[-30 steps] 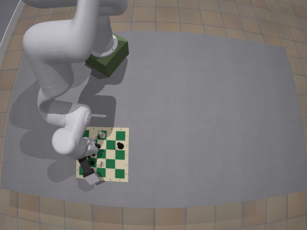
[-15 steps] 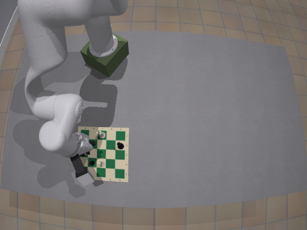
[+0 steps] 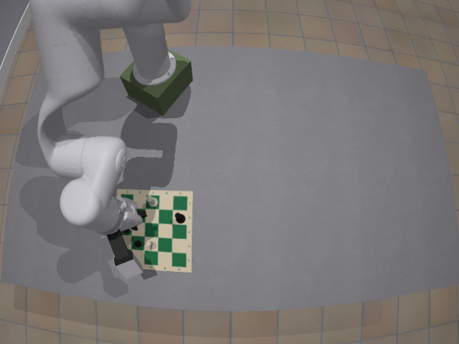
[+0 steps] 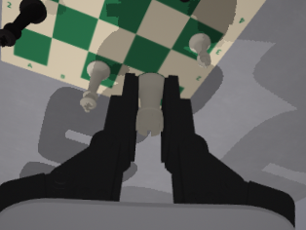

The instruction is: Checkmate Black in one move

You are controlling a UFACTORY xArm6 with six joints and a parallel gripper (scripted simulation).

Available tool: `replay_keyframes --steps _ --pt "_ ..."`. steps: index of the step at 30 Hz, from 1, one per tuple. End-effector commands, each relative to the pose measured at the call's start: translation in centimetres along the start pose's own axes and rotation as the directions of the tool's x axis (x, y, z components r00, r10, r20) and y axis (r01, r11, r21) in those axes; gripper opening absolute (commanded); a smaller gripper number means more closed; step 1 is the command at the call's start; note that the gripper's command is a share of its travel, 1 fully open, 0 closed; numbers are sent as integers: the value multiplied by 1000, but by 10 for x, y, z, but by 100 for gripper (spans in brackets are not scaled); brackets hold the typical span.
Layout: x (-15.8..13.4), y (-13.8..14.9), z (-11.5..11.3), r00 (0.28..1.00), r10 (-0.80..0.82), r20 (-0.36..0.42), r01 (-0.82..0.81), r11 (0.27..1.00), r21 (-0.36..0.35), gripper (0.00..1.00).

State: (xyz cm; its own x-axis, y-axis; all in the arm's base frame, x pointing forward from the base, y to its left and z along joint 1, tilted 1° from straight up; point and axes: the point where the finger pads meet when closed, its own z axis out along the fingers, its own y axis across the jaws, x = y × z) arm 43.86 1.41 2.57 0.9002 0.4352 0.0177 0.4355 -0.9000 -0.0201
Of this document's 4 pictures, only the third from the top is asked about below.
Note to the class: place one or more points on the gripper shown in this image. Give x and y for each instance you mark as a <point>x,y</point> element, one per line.
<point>132,217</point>

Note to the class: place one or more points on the green and cream chessboard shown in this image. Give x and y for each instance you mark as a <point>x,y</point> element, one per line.
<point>173,250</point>

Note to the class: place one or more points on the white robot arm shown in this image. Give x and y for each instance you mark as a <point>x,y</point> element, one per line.
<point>68,37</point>

